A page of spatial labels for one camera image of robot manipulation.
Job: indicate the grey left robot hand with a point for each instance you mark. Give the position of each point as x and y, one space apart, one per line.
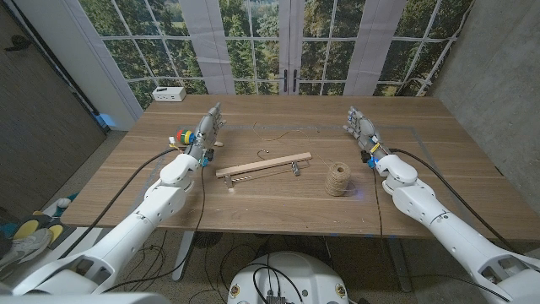
206 128

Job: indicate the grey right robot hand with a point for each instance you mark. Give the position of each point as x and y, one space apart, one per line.
365 128

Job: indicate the jute twine spool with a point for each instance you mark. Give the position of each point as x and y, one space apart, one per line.
337 179

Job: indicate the wooden slat hanger with clips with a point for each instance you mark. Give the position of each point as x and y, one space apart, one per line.
261 164

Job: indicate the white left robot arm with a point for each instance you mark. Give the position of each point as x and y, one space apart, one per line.
164 202

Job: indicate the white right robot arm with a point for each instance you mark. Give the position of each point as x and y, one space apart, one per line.
422 202

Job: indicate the colourful striped wooden maraca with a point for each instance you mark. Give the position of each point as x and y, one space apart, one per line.
185 136

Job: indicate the white power strip box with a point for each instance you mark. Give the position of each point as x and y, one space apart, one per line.
169 93

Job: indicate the printed forest window backdrop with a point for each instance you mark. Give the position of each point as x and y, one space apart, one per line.
253 42

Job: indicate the small blue object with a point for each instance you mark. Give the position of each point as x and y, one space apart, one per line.
106 120

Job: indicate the black round ribbed foot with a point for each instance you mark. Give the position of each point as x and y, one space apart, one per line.
207 239

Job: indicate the white table leg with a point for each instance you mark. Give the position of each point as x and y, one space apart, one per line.
183 257

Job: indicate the grey table leg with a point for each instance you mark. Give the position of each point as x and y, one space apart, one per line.
400 266

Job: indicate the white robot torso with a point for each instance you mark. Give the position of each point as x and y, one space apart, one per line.
312 278

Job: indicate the white and teal object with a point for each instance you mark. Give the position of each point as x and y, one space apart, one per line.
64 202

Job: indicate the black shoe with yellow insole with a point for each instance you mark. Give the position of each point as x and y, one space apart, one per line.
55 233
26 229

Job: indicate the grey sneaker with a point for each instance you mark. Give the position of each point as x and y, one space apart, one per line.
25 249

